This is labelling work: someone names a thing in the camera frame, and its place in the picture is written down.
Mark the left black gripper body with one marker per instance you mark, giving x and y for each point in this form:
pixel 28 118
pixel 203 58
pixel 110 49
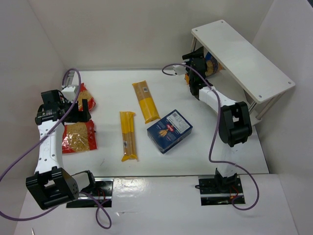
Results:
pixel 74 113

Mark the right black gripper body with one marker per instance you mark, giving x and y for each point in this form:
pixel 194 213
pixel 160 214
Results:
pixel 195 58

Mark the blue orange pasta bag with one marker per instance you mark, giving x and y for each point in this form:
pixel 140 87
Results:
pixel 213 66

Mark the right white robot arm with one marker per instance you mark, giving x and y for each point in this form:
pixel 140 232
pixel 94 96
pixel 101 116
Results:
pixel 234 126

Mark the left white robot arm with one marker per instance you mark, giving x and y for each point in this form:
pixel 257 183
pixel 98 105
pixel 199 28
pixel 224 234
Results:
pixel 51 185

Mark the dark blue pasta box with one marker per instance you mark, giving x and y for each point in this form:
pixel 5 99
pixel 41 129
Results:
pixel 169 131

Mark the white two-tier shelf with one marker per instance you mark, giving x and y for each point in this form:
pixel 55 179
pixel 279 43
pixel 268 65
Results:
pixel 254 72

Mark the red macaroni bag lower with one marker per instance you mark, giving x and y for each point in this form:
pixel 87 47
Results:
pixel 79 137

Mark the red macaroni bag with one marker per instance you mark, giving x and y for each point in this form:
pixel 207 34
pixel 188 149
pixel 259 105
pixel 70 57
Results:
pixel 85 94
pixel 79 137

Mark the red macaroni bag upper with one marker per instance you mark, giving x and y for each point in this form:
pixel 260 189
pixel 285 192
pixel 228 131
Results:
pixel 85 94

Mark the yellow spaghetti pack left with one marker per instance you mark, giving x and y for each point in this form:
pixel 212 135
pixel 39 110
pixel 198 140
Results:
pixel 128 136

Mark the yellow spaghetti pack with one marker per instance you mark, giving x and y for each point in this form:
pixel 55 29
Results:
pixel 146 101
pixel 128 136

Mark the yellow spaghetti pack right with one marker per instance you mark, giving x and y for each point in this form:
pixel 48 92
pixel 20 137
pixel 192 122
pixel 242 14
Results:
pixel 146 101

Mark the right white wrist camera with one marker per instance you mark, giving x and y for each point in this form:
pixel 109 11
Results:
pixel 179 69

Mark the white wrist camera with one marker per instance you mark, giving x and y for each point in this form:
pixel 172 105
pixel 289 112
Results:
pixel 69 92
pixel 179 69

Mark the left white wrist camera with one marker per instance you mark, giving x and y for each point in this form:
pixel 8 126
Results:
pixel 69 92

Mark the aluminium rail left edge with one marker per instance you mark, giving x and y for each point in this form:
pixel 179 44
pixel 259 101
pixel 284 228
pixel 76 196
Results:
pixel 68 78

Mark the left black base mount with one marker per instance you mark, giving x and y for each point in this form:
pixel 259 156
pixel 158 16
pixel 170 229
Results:
pixel 102 192

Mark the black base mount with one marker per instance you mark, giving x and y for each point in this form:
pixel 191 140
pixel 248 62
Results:
pixel 211 194
pixel 102 192

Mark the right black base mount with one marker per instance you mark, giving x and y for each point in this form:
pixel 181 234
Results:
pixel 211 194

